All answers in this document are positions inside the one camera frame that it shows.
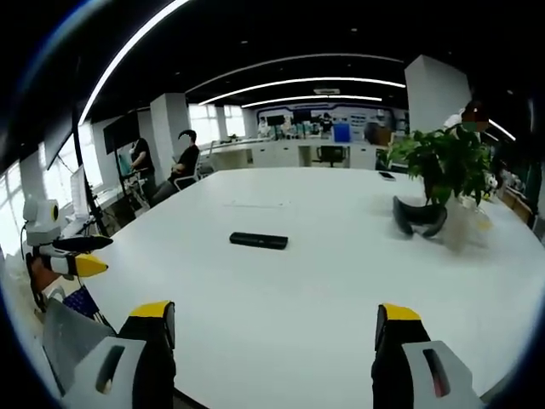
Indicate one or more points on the blue bin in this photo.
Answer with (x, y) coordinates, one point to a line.
(341, 132)

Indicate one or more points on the white office chair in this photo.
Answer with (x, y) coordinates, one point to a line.
(193, 172)

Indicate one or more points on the black tripod stand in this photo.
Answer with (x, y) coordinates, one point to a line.
(87, 170)

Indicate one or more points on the white counter cabinets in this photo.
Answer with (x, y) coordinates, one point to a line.
(294, 153)

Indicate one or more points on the grey chair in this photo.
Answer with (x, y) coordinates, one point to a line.
(72, 345)

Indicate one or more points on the black wall monitor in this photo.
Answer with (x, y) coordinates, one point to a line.
(120, 133)

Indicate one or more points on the blue patterned cloth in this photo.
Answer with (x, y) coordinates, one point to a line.
(83, 301)

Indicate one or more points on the smartphone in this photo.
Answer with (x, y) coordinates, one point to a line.
(387, 175)

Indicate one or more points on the black headset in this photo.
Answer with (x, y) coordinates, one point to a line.
(419, 217)

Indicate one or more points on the black remote control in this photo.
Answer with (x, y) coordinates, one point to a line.
(259, 240)

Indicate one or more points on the black office chair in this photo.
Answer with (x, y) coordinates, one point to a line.
(331, 155)

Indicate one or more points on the green potted plant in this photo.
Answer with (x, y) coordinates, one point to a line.
(447, 166)

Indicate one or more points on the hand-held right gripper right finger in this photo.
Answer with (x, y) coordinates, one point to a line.
(409, 358)

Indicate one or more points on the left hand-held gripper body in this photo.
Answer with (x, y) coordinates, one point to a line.
(38, 226)

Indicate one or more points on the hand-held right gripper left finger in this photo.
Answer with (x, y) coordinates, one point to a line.
(140, 353)

